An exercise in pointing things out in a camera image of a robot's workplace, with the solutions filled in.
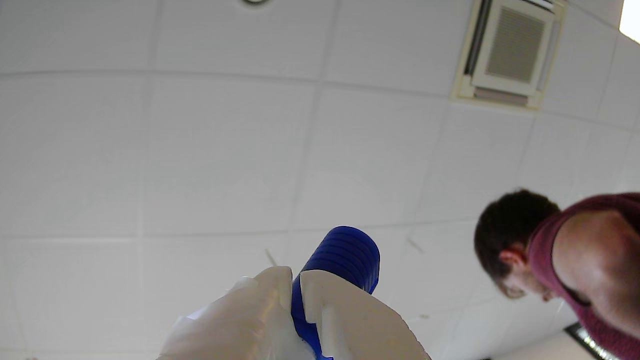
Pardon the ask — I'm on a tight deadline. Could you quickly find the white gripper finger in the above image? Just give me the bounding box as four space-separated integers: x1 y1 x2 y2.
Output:
157 266 316 360
300 270 432 360

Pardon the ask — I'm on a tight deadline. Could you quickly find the white marker pen blue end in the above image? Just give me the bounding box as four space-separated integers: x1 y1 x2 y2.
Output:
291 226 381 360

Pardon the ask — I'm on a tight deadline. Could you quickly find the person in maroon shirt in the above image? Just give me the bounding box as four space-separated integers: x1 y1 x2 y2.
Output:
474 188 640 360

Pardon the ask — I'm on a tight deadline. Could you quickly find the ceiling air conditioner vent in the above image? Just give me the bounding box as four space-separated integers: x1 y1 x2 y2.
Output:
451 0 568 110

